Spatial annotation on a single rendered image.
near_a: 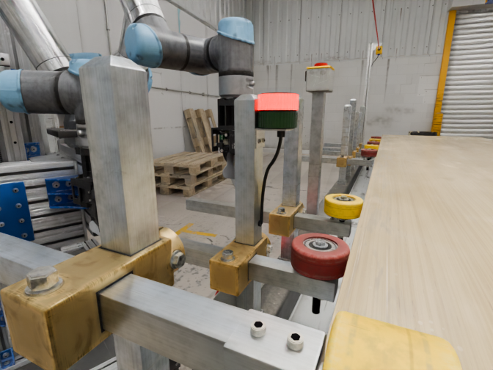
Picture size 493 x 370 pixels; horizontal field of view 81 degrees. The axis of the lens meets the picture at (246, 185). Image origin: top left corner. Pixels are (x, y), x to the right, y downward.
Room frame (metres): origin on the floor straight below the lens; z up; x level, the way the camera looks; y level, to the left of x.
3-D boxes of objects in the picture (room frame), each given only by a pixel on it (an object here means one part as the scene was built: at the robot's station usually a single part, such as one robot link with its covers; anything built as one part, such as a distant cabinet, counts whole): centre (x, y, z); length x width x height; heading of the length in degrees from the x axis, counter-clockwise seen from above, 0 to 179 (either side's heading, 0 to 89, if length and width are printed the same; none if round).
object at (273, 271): (0.45, 0.07, 0.84); 0.43 x 0.03 x 0.04; 64
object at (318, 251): (0.37, -0.10, 0.85); 0.08 x 0.08 x 0.11
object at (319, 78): (0.92, -0.22, 1.18); 0.07 x 0.07 x 0.08; 64
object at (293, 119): (0.44, -0.05, 1.08); 0.06 x 0.06 x 0.02
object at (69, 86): (0.56, 0.28, 1.12); 0.09 x 0.08 x 0.11; 94
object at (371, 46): (2.76, -1.14, 1.20); 0.15 x 0.12 x 1.00; 154
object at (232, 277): (0.44, 0.00, 0.85); 0.14 x 0.06 x 0.05; 154
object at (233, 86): (0.66, 0.02, 1.14); 0.08 x 0.08 x 0.05
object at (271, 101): (0.44, -0.05, 1.10); 0.06 x 0.06 x 0.02
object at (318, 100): (0.93, -0.23, 0.93); 0.05 x 0.05 x 0.45; 64
